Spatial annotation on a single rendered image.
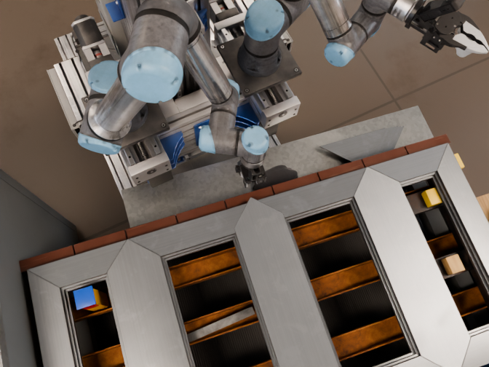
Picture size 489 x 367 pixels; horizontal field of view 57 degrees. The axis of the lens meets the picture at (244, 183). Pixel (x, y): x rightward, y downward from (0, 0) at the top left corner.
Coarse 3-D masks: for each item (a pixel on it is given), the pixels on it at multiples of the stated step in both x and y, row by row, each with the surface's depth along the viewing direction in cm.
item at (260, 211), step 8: (248, 208) 156; (256, 208) 157; (264, 208) 157; (272, 208) 157; (240, 216) 155; (248, 216) 155; (256, 216) 156; (264, 216) 156; (272, 216) 156; (240, 224) 154
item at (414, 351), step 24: (360, 216) 159; (456, 216) 161; (216, 240) 154; (480, 264) 155; (72, 288) 148; (312, 288) 151; (384, 288) 153; (72, 312) 146; (72, 336) 142; (120, 336) 142; (264, 336) 145; (408, 336) 147; (192, 360) 142
